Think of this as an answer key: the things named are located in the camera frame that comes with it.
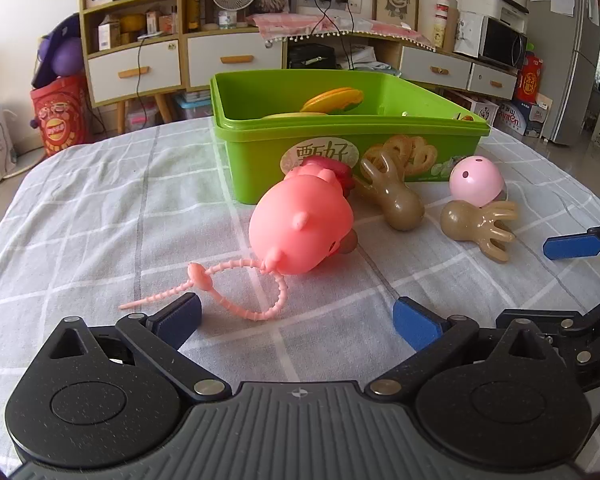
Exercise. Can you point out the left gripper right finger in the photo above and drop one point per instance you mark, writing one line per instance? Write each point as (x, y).
(438, 343)

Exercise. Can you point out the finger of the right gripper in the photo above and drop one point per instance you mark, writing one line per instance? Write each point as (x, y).
(580, 245)

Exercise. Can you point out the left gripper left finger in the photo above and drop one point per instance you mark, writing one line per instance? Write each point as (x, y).
(155, 343)

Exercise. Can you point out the brown antler toy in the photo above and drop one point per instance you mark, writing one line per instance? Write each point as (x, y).
(401, 207)
(485, 226)

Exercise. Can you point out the pink ball toy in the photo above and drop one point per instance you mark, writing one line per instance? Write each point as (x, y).
(476, 180)

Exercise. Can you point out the pink pig toy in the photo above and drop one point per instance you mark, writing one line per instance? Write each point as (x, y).
(301, 221)

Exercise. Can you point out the grey checked tablecloth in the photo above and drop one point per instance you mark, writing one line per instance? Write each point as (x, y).
(298, 286)

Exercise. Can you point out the white toy box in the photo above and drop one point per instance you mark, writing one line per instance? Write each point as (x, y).
(482, 107)

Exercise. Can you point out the green plastic bin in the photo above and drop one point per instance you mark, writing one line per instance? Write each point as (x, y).
(418, 124)

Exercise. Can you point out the black microwave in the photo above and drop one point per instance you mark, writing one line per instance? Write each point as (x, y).
(489, 40)

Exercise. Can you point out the grey refrigerator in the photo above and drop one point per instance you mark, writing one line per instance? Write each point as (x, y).
(566, 37)

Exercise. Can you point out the red snack bucket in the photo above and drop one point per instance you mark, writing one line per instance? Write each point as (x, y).
(60, 110)

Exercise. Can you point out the yellow toy pot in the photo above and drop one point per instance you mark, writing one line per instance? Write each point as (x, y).
(295, 115)

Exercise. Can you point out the yellow toy lid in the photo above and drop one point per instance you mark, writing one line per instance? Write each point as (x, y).
(337, 100)

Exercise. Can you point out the white printer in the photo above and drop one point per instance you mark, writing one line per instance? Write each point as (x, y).
(504, 10)

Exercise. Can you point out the wooden TV cabinet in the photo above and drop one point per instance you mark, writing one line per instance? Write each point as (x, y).
(151, 68)

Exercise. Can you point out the purple plush toy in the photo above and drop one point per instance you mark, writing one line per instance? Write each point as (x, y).
(60, 53)

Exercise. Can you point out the black bag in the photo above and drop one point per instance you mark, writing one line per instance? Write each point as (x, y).
(313, 56)

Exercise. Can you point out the pink lace cloth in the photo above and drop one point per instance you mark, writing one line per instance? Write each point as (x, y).
(280, 26)

